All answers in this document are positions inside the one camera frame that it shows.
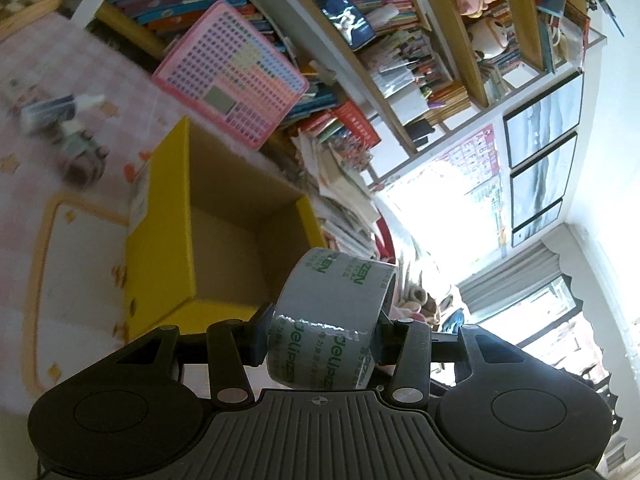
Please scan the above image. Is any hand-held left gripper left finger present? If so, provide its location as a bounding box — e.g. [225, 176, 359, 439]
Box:
[116, 304, 275, 408]

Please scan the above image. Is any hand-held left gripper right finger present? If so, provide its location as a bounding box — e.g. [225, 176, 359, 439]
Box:
[371, 312, 521, 405]

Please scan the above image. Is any grey tape roll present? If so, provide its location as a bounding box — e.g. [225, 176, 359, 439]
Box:
[266, 247, 398, 391]

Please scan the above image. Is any yellow cardboard box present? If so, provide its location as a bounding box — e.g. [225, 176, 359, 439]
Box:
[124, 116, 328, 347]

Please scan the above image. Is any grey toy car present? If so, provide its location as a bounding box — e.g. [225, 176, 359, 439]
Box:
[59, 129, 109, 187]

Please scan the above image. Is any beige fluffy toy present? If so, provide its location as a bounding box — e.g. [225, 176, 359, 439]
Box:
[397, 284, 467, 332]

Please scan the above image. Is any grey curtain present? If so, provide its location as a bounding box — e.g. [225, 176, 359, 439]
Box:
[457, 239, 586, 322]

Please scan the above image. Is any stack of papers and books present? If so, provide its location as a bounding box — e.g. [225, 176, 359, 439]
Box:
[292, 130, 396, 261]

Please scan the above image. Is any small framed picture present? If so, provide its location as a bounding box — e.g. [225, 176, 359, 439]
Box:
[512, 199, 564, 247]

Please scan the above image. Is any pink checked tablecloth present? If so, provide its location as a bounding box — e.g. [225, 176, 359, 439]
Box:
[0, 10, 301, 413]

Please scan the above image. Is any thick red book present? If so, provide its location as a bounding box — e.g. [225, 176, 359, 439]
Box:
[330, 101, 382, 153]

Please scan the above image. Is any medium framed picture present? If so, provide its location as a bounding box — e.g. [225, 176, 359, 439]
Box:
[510, 132, 579, 231]

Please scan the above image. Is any white storage box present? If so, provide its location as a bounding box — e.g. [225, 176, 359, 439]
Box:
[372, 67, 431, 126]

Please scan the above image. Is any pink learning board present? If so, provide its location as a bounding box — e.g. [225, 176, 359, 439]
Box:
[151, 0, 311, 151]

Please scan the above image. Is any large framed picture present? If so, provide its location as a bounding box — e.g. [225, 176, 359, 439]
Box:
[502, 72, 585, 168]

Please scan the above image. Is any white plush toy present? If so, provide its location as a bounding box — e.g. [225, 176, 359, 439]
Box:
[469, 17, 516, 61]

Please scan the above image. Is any wooden chessboard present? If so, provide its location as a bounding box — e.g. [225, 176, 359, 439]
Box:
[0, 0, 67, 42]

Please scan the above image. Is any alphabet wall poster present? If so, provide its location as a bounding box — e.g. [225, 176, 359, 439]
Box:
[435, 125, 512, 262]

